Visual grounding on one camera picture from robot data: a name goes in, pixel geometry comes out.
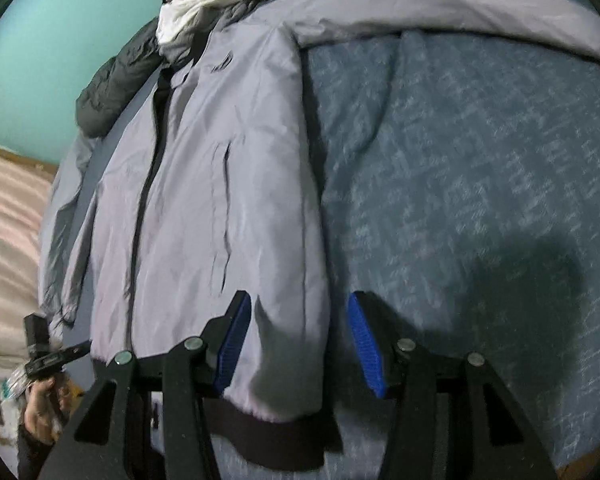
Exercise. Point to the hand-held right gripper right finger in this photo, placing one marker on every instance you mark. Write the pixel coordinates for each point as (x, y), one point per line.
(365, 345)

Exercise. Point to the grey jacket with black cuffs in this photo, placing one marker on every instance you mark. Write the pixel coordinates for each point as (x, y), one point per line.
(190, 185)

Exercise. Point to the person's left hand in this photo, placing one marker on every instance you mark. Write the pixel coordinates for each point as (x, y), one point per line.
(40, 410)

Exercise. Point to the bed with blue sheet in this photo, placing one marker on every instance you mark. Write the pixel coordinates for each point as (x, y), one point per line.
(455, 160)

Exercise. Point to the pink curtain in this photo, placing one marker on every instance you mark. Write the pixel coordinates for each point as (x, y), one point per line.
(5, 235)

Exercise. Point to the person's left forearm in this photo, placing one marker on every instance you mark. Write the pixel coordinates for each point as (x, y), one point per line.
(30, 455)

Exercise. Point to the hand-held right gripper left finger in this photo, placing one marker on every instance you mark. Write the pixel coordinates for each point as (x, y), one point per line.
(232, 345)

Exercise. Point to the wooden plank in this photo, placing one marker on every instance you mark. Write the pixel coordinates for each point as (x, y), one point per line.
(20, 157)

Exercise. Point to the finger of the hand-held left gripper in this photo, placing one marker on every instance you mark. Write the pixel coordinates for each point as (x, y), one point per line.
(75, 349)

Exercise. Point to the pile of clothes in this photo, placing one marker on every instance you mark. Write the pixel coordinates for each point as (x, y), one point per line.
(190, 5)

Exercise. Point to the dark grey duvet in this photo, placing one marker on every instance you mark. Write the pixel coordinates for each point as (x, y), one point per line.
(110, 90)

